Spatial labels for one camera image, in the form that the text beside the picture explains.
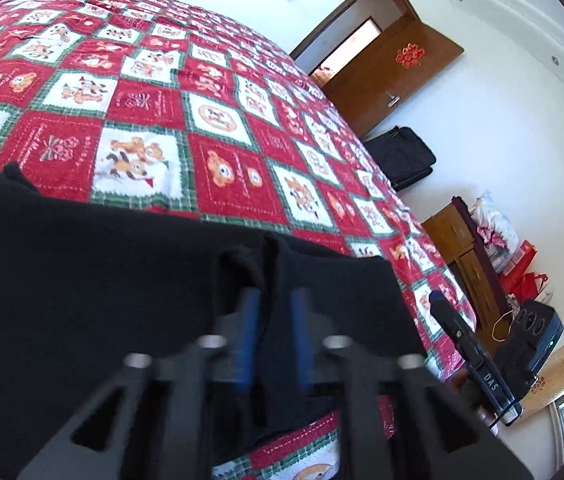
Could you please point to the person's right hand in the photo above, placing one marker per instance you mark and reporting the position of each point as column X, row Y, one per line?
column 489, row 422

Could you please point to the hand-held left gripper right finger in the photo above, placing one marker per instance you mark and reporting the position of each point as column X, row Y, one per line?
column 302, row 340

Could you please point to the red paper door decoration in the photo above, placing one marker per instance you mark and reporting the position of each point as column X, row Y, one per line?
column 409, row 55

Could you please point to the white plastic bag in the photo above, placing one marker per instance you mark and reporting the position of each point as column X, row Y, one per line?
column 496, row 225

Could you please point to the brown door frame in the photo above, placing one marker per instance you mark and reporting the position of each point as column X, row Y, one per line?
column 341, row 15

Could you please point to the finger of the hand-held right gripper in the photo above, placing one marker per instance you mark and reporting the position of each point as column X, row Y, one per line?
column 449, row 317

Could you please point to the red bag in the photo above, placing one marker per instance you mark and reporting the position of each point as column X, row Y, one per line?
column 526, row 280

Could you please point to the black pants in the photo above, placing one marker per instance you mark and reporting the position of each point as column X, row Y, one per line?
column 87, row 285

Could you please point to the brown wooden cabinet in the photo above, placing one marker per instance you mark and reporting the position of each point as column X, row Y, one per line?
column 466, row 255

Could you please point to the red checkered printed quilt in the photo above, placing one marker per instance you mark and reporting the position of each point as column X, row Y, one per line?
column 222, row 170

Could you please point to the black folding chair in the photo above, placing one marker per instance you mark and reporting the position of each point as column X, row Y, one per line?
column 401, row 157

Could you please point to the brown wooden door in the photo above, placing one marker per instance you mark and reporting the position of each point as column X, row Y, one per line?
column 386, row 75

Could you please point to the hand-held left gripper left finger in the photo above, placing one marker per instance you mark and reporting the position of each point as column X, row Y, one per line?
column 247, row 340

